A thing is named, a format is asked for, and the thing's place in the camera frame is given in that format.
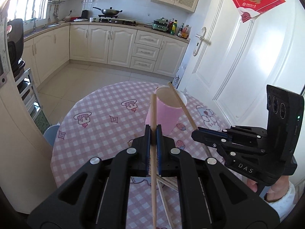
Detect wooden chopstick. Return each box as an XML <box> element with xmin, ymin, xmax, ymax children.
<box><xmin>168</xmin><ymin>82</ymin><xmax>212</xmax><ymax>158</ymax></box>
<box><xmin>157</xmin><ymin>180</ymin><xmax>175</xmax><ymax>229</ymax></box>
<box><xmin>157</xmin><ymin>175</ymin><xmax>178</xmax><ymax>191</ymax></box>
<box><xmin>150</xmin><ymin>93</ymin><xmax>157</xmax><ymax>228</ymax></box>

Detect cream lower kitchen cabinets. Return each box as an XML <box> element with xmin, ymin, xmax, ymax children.
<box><xmin>22</xmin><ymin>22</ymin><xmax>189</xmax><ymax>86</ymax></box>

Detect kitchen faucet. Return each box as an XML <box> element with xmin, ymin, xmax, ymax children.
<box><xmin>31</xmin><ymin>10</ymin><xmax>37</xmax><ymax>32</ymax></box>

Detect kitchen window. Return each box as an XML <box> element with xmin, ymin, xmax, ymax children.
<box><xmin>7</xmin><ymin>0</ymin><xmax>49</xmax><ymax>22</ymax></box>

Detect right hand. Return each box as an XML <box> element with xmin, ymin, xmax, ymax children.
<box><xmin>247</xmin><ymin>176</ymin><xmax>290</xmax><ymax>202</ymax></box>

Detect pink cylindrical utensil cup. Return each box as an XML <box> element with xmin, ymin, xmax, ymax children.
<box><xmin>154</xmin><ymin>86</ymin><xmax>184</xmax><ymax>135</ymax></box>

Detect white door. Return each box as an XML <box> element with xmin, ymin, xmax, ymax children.
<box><xmin>178</xmin><ymin>0</ymin><xmax>304</xmax><ymax>128</ymax></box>

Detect pink checkered tablecloth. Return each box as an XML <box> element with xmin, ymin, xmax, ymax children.
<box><xmin>51</xmin><ymin>82</ymin><xmax>230</xmax><ymax>228</ymax></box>

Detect blue plastic stool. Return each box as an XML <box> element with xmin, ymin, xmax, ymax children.
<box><xmin>43</xmin><ymin>123</ymin><xmax>60</xmax><ymax>147</ymax></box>

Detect orange sauce bottle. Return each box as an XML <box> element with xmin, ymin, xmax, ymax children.
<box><xmin>181</xmin><ymin>25</ymin><xmax>191</xmax><ymax>39</ymax></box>

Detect dark sauce bottle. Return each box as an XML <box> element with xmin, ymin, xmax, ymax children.
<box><xmin>177</xmin><ymin>23</ymin><xmax>184</xmax><ymax>37</ymax></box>

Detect green bottle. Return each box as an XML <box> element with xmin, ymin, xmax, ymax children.
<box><xmin>170</xmin><ymin>20</ymin><xmax>177</xmax><ymax>35</ymax></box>

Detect green small appliance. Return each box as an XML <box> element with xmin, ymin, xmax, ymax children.
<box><xmin>152</xmin><ymin>18</ymin><xmax>168</xmax><ymax>31</ymax></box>

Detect metal shelf rack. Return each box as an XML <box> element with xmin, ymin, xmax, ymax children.
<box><xmin>15</xmin><ymin>68</ymin><xmax>42</xmax><ymax>121</ymax></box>

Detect gas stove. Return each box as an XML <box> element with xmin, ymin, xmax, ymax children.
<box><xmin>91</xmin><ymin>15</ymin><xmax>137</xmax><ymax>26</ymax></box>

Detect black wok with lid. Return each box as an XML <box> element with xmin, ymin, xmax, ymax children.
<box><xmin>93</xmin><ymin>7</ymin><xmax>122</xmax><ymax>17</ymax></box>

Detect black electric kettle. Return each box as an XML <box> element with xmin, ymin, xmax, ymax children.
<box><xmin>81</xmin><ymin>10</ymin><xmax>89</xmax><ymax>19</ymax></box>

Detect dark rice cooker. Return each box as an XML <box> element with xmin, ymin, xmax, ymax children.
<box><xmin>7</xmin><ymin>19</ymin><xmax>24</xmax><ymax>77</ymax></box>

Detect black camera box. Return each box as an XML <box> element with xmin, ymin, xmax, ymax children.
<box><xmin>266</xmin><ymin>84</ymin><xmax>304</xmax><ymax>176</ymax></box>

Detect silver door handle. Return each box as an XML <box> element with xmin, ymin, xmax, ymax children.
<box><xmin>193</xmin><ymin>27</ymin><xmax>206</xmax><ymax>56</ymax></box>

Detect hanging utensil wall rack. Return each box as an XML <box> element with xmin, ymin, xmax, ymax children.
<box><xmin>47</xmin><ymin>0</ymin><xmax>65</xmax><ymax>22</ymax></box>

